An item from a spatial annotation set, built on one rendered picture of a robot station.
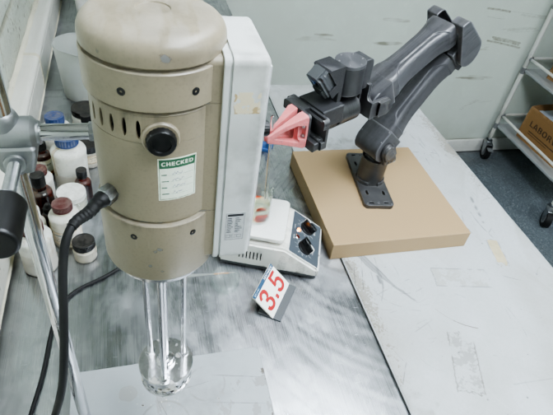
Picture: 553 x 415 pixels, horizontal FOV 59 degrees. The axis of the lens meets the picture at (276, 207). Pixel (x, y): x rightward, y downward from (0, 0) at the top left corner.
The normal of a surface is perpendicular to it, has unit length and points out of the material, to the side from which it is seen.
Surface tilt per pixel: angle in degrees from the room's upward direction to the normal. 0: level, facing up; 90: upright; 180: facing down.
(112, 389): 0
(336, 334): 0
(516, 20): 90
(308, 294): 0
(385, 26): 90
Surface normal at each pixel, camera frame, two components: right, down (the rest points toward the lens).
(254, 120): 0.24, 0.67
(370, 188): 0.13, -0.74
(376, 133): -0.50, -0.23
